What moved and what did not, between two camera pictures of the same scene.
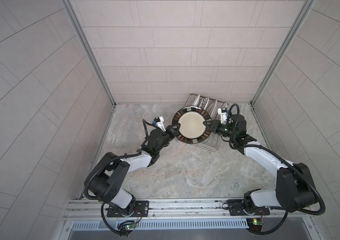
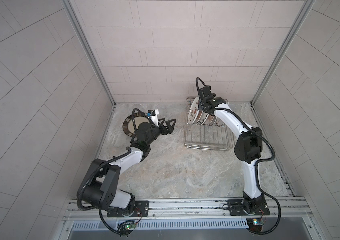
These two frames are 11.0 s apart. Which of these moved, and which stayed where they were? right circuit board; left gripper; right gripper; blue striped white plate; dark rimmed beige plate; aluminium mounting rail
Moved: right gripper; blue striped white plate; left gripper; dark rimmed beige plate
Stayed: aluminium mounting rail; right circuit board
